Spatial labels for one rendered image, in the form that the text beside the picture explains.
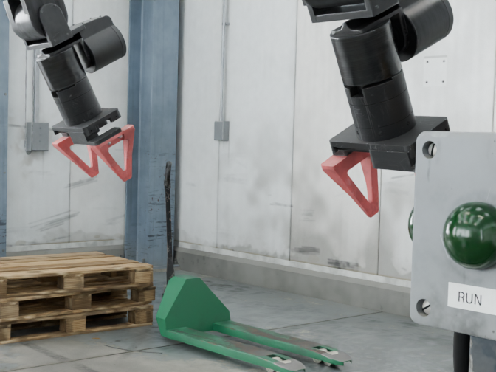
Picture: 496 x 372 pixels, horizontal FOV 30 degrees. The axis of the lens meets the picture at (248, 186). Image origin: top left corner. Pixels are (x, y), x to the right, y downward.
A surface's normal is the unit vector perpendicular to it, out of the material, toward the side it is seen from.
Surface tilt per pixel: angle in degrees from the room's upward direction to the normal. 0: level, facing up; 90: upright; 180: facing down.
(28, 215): 91
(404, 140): 26
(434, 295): 90
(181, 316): 75
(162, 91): 90
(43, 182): 90
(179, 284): 48
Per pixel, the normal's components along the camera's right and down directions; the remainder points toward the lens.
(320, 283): -0.75, 0.01
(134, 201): 0.69, 0.06
